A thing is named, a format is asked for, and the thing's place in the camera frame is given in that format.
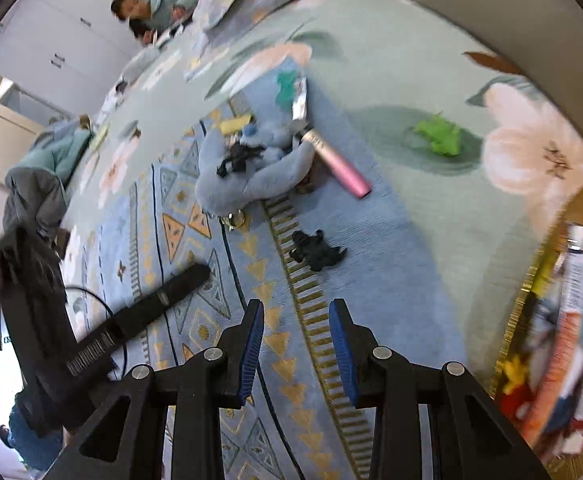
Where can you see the scattered small cards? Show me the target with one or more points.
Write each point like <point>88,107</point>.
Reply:
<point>141,67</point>

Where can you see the grey cloth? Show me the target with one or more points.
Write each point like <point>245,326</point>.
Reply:
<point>34,195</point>

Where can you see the green floral mat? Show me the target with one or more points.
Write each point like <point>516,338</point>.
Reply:
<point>396,60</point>

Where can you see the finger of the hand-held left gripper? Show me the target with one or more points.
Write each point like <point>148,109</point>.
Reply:
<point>171,290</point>

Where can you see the yellow small packet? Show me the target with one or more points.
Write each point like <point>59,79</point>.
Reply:
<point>235,124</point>

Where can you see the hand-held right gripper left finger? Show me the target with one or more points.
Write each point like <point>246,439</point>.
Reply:
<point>254,350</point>

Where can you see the pink cosmetic tube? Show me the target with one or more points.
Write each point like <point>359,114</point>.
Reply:
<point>341,170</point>

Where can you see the pile of colourful snack packets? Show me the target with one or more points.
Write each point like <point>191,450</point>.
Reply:
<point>571,320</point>

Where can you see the teal cloth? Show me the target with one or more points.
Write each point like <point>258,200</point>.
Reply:
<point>61,152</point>

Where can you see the white wardrobe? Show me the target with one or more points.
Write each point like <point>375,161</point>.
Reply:
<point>61,25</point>

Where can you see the round golden basket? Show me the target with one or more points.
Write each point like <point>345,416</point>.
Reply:
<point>524,300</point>

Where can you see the silver green snack wrapper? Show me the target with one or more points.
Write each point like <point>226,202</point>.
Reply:
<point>299,102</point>

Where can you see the green toy figure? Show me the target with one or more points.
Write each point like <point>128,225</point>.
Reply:
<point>439,135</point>

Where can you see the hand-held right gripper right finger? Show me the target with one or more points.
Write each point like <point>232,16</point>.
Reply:
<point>342,357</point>

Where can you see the person's jeans leg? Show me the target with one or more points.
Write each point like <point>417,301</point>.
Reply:
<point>29,432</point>

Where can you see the blue plush toy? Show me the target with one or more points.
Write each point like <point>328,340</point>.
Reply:
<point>261,180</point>

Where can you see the black toy figure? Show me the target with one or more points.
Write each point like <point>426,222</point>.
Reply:
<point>239,157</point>
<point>316,252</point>

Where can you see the grey sofa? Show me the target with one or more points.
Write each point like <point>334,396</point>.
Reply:
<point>521,0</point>

